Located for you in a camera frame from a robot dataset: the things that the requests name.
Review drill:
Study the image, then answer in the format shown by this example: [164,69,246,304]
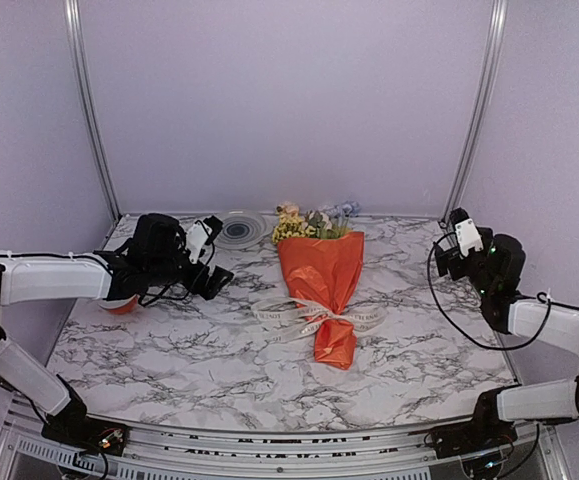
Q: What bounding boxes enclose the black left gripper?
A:
[146,249,232,299]

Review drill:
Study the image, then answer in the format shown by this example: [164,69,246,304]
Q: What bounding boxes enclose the yellow daisy fake bunch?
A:
[272,214,316,245]

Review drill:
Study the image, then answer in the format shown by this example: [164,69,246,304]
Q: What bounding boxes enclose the pink rose fake stem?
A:
[276,202,300,221]

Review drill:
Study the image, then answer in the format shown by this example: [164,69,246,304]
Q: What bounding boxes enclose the blue fake flower stem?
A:
[320,200,361,220]

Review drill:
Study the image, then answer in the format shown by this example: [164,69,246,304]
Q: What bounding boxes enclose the cream ribbon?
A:
[251,297,387,343]

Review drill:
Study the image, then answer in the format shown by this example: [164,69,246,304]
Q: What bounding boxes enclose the green leafy fake stem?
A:
[304,210,352,240]

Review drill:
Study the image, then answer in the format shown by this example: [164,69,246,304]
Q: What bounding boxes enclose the brown orange wrapping paper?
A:
[277,231,365,370]

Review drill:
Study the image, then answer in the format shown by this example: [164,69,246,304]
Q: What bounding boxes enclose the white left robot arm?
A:
[0,213,233,445]

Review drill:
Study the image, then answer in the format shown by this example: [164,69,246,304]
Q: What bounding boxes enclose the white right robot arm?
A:
[427,229,579,448]

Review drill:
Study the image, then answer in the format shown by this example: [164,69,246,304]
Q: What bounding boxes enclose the orange cup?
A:
[98,295,138,315]

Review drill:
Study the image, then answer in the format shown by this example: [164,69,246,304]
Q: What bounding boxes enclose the grey ringed plate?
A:
[215,210,267,250]

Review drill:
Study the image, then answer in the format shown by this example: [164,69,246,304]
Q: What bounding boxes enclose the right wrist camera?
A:
[449,208,484,258]

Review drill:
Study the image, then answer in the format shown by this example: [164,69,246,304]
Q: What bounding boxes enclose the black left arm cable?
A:
[136,239,218,309]

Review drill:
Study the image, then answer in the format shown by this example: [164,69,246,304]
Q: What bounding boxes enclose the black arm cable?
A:
[427,234,553,351]
[136,239,218,309]

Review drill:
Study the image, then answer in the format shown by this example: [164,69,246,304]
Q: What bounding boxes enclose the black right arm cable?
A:
[427,234,553,351]

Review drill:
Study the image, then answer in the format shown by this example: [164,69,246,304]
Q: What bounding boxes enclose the aluminium frame post right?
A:
[441,0,509,224]

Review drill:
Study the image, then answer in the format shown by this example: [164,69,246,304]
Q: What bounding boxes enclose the aluminium frame post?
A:
[64,0,121,221]
[441,0,509,224]

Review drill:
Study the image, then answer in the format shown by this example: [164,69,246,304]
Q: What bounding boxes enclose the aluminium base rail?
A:
[0,397,572,479]

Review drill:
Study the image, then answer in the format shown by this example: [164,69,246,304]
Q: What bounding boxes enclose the aluminium frame post left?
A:
[64,0,121,221]

